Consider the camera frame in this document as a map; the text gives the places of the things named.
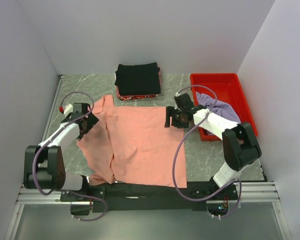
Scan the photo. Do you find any salmon pink t shirt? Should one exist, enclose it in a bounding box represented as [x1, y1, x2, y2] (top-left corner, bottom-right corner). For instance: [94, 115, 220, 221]
[76, 95, 187, 188]

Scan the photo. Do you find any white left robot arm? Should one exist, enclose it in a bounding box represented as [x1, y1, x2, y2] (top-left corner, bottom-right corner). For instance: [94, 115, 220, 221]
[23, 102, 99, 191]

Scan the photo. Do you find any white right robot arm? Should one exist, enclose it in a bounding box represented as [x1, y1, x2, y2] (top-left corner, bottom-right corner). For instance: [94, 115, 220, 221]
[164, 92, 262, 189]

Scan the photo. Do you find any pink folded t shirt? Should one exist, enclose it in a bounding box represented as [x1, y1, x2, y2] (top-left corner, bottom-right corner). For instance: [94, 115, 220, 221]
[157, 66, 162, 86]

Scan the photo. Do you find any black folded t shirt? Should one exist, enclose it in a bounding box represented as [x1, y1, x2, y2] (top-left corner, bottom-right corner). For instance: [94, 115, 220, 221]
[114, 62, 161, 96]

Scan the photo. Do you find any lavender t shirt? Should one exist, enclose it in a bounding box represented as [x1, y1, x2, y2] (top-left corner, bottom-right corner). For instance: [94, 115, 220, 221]
[195, 91, 241, 123]

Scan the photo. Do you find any red patterned folded t shirt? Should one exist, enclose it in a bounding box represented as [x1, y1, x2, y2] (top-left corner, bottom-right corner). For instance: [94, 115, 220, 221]
[116, 87, 158, 101]

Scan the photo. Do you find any red plastic bin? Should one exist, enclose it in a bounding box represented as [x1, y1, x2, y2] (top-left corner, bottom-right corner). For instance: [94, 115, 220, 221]
[190, 73, 259, 136]

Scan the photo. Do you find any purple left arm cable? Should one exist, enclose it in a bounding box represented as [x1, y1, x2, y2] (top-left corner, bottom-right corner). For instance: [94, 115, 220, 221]
[31, 91, 108, 222]

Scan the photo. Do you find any aluminium left side rail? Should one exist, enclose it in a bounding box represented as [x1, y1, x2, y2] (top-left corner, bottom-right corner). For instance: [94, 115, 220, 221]
[41, 74, 66, 142]

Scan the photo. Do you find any aluminium rail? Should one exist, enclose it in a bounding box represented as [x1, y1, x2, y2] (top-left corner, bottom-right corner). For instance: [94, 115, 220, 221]
[16, 182, 281, 205]
[41, 74, 66, 142]

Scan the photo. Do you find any aluminium front rail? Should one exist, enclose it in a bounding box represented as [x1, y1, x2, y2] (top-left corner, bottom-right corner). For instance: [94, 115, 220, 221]
[16, 182, 281, 205]

